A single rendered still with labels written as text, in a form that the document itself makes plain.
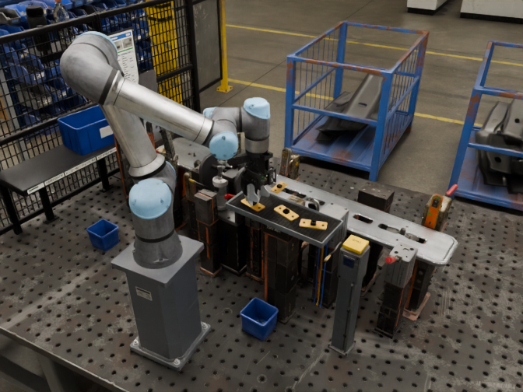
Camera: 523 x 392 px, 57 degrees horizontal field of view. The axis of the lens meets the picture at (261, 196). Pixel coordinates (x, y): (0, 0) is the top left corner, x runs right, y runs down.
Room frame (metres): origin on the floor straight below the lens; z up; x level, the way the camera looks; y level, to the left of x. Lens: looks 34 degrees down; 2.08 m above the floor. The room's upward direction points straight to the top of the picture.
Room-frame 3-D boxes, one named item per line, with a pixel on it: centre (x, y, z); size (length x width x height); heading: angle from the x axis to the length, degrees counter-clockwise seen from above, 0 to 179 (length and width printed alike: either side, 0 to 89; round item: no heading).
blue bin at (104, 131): (2.07, 0.76, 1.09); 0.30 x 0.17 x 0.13; 139
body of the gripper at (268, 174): (1.31, 0.01, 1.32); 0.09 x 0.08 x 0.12; 44
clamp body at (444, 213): (1.50, -0.66, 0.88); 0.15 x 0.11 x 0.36; 145
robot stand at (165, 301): (1.16, 0.32, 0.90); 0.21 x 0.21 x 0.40; 63
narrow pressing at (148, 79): (2.12, 0.52, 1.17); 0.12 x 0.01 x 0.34; 145
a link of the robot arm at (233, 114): (1.29, 0.11, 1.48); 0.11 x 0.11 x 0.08; 5
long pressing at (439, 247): (1.68, -0.09, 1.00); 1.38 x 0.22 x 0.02; 55
